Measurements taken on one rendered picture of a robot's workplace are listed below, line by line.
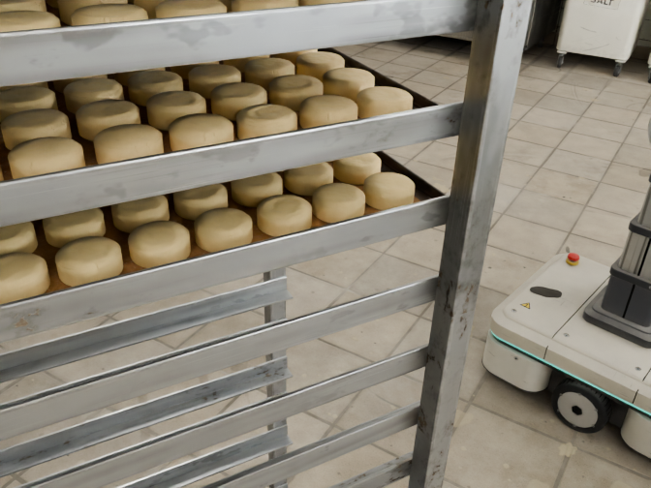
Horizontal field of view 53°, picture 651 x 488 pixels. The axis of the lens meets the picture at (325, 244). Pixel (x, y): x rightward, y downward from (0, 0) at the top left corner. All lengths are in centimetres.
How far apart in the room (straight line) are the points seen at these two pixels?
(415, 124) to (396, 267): 206
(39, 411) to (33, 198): 18
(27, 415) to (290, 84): 35
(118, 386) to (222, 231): 15
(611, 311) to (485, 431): 50
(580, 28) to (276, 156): 487
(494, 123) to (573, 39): 478
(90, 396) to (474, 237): 36
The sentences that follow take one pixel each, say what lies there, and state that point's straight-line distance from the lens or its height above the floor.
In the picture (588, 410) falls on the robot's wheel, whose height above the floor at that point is 10.
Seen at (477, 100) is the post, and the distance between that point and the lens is 57.
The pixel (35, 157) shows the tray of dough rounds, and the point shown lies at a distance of 50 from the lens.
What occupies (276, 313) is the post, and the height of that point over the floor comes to 72.
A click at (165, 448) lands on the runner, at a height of 96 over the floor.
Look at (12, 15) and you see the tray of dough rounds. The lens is 49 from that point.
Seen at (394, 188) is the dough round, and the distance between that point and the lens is 63.
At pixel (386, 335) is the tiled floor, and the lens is 226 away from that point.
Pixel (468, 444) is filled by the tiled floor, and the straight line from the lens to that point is 196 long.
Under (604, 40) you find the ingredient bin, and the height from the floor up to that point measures 25.
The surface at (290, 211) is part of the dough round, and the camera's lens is 58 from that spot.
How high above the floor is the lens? 144
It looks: 32 degrees down
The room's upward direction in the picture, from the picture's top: 2 degrees clockwise
